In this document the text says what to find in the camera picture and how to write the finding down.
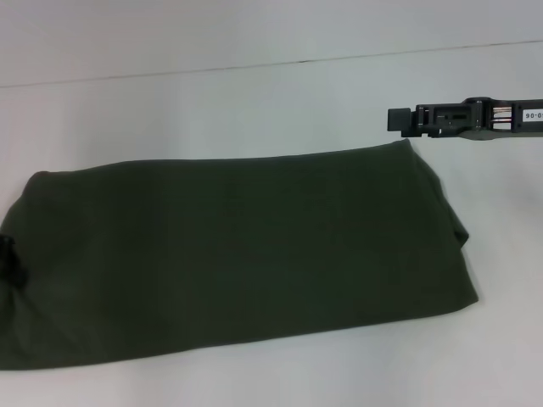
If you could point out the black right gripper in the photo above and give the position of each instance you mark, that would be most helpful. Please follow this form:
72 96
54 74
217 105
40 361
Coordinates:
505 118

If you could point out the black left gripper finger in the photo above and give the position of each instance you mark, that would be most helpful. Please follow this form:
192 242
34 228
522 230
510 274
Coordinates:
10 263

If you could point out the dark green printed t-shirt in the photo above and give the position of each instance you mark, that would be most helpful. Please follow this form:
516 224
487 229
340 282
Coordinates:
212 254

